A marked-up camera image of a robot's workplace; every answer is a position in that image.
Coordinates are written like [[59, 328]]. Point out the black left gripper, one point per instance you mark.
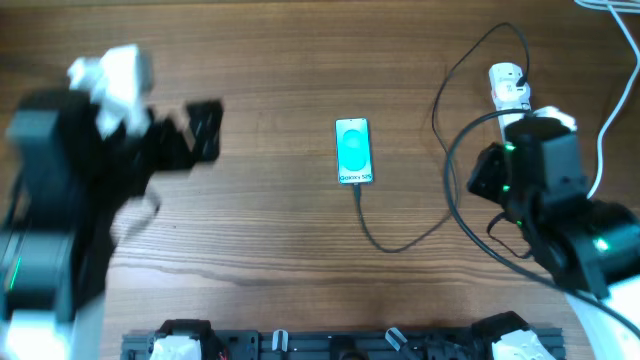
[[173, 145]]

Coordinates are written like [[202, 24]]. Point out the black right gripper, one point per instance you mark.
[[486, 173]]

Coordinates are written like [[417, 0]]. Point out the teal screen Galaxy smartphone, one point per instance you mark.
[[353, 151]]

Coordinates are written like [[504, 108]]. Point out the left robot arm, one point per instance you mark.
[[56, 241]]

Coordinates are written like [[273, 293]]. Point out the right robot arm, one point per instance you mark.
[[588, 246]]

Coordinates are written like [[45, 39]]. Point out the white charger plug adapter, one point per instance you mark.
[[508, 94]]

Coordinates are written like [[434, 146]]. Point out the white power strip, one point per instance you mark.
[[504, 71]]

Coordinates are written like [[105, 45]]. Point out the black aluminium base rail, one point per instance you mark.
[[502, 336]]

